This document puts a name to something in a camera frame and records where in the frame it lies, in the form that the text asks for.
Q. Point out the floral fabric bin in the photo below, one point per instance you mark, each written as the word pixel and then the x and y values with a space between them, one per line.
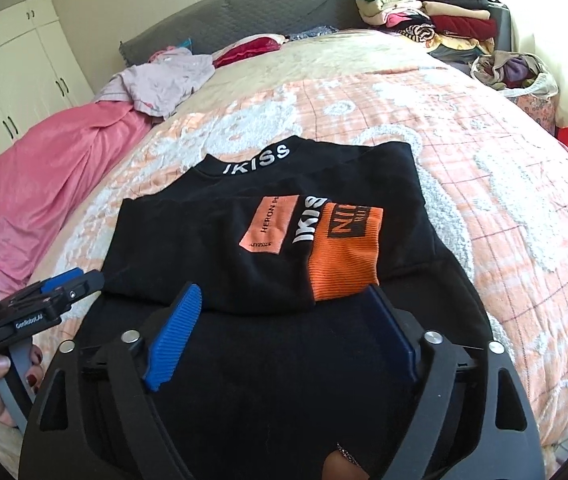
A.
pixel 539 110

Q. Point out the stack of folded clothes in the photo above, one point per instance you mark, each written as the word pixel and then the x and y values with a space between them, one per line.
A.
pixel 454 15

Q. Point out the blue patterned cloth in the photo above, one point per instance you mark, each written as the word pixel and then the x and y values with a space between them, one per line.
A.
pixel 314 32

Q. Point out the person's right hand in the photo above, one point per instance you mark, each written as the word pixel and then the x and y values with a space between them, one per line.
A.
pixel 344 467

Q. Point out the grey padded headboard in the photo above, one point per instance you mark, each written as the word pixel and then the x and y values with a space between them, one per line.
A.
pixel 274 5

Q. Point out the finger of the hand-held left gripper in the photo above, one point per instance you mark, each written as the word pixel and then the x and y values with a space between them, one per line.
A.
pixel 61 280
pixel 83 285

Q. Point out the white bag of clothes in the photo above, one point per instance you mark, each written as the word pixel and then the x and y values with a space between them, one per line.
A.
pixel 514 72

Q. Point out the cream wardrobe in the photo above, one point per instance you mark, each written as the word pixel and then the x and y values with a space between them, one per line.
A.
pixel 18 75

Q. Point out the red pillow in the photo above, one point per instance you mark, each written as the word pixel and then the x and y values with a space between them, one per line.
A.
pixel 249 50

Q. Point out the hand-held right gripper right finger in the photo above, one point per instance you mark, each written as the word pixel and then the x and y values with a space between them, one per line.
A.
pixel 399 330

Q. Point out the light pink garment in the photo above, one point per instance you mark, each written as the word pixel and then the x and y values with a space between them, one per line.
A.
pixel 163 77

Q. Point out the black sweater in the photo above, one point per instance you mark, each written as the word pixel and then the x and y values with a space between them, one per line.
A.
pixel 244 220

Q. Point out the orange white printed blanket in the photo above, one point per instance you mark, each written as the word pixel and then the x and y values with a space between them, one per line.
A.
pixel 514 210

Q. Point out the pink bedsheet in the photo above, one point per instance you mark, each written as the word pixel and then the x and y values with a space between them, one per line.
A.
pixel 48 170

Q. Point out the dark grey cabinet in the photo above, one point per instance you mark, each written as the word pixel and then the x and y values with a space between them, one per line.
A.
pixel 501 30

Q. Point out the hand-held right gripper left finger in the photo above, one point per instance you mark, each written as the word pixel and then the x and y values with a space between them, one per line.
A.
pixel 173 340

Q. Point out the cream curtain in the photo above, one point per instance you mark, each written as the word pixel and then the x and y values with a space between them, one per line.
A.
pixel 554 35

